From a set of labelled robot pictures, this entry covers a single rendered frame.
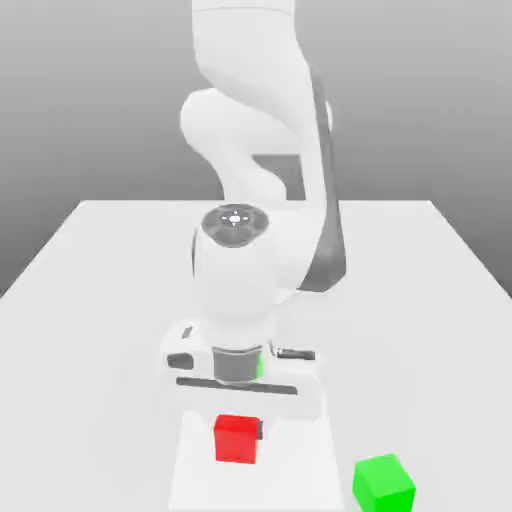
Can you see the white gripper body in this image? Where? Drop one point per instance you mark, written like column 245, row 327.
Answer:
column 240, row 400

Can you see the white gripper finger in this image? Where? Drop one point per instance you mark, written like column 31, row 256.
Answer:
column 260, row 430

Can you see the small green cube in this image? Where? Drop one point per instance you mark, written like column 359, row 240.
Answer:
column 384, row 486

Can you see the small red cube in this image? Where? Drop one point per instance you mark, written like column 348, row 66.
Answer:
column 236, row 440

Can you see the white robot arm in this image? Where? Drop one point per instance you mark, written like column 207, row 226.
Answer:
column 248, row 280

